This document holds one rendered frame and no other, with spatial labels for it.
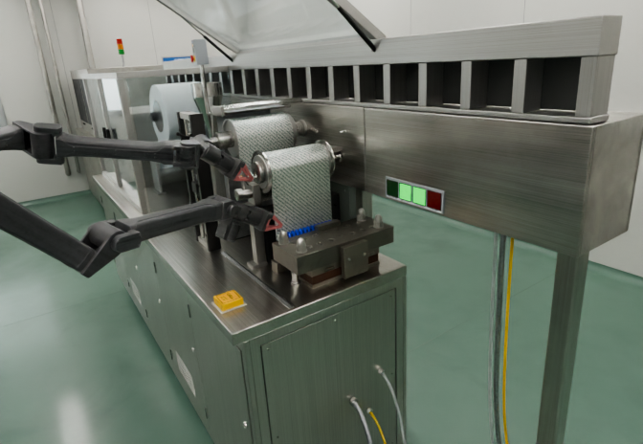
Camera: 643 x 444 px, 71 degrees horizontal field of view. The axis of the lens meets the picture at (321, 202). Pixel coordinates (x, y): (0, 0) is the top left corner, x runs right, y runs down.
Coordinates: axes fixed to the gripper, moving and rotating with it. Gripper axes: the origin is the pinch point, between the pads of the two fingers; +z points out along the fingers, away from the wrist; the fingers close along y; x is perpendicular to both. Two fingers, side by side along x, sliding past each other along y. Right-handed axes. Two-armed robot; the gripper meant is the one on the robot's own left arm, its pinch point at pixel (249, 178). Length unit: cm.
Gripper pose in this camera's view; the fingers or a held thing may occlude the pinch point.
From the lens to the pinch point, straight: 154.3
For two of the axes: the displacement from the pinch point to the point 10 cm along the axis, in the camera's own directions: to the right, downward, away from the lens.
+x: 5.0, -8.7, 0.8
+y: 6.1, 2.8, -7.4
